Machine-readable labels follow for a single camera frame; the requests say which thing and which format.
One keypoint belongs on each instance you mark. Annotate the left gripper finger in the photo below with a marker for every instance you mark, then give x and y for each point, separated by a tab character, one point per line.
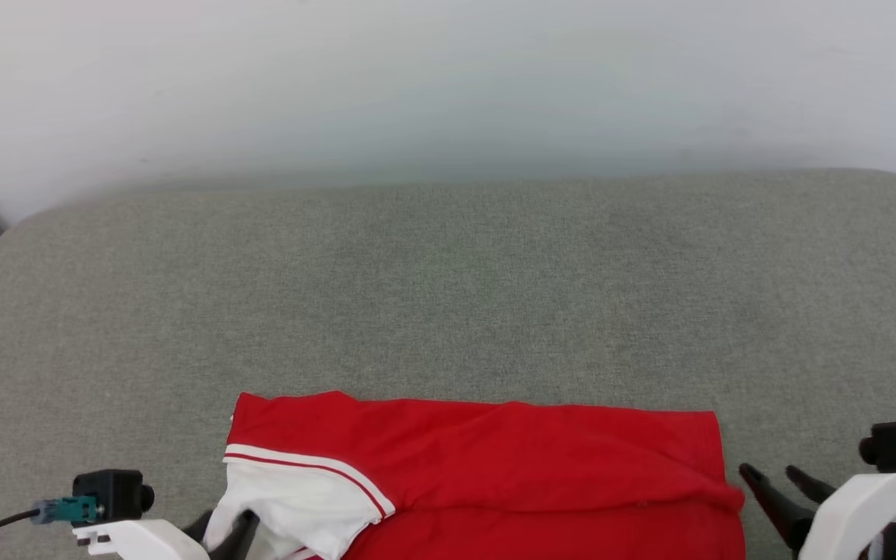
199	529
236	540

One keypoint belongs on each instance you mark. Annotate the red and white basketball jersey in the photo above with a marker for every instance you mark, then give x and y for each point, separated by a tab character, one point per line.
510	467

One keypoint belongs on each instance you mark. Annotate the grey fabric sofa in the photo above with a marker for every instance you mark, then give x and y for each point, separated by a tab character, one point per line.
448	295

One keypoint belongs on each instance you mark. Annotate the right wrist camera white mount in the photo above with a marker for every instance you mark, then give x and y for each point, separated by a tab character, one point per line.
860	505

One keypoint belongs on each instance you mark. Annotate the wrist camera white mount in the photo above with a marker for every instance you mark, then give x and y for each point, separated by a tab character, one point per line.
117	494
860	505

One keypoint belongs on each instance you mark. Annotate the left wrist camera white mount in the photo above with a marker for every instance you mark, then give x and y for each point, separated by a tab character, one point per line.
117	494

